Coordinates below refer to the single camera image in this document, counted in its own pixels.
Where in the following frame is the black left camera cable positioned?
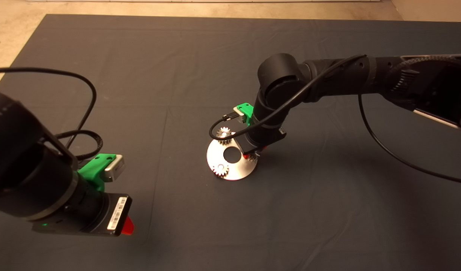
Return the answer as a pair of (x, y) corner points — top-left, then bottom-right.
(0, 68), (103, 161)

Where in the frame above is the black right camera cable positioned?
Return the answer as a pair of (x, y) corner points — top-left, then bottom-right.
(209, 55), (461, 186)

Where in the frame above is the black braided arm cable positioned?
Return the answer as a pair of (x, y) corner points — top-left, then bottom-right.
(389, 55), (461, 78)

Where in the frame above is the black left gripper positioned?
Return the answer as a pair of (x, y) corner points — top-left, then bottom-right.
(32, 193), (135, 238)

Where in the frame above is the green right camera mount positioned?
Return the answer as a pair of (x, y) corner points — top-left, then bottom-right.
(236, 103), (256, 127)

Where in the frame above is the black camera cable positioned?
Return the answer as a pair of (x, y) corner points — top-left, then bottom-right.
(0, 68), (103, 161)
(209, 55), (461, 186)

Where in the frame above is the green left camera mount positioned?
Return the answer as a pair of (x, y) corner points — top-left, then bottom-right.
(78, 154), (117, 192)

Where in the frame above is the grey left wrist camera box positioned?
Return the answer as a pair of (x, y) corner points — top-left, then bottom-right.
(104, 154), (125, 183)

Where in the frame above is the small steel planetary gear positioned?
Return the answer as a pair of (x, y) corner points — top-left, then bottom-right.
(212, 164), (230, 178)
(217, 127), (233, 146)

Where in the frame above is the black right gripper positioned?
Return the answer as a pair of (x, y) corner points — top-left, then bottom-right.
(238, 126), (287, 158)

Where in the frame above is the round metal carrier plate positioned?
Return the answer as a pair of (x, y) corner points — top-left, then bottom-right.
(207, 132), (258, 181)

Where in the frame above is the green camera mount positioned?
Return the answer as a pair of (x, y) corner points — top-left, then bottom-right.
(236, 103), (256, 127)
(78, 154), (117, 192)

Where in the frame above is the dark grey table cloth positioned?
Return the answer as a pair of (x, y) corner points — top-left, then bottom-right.
(0, 14), (461, 271)

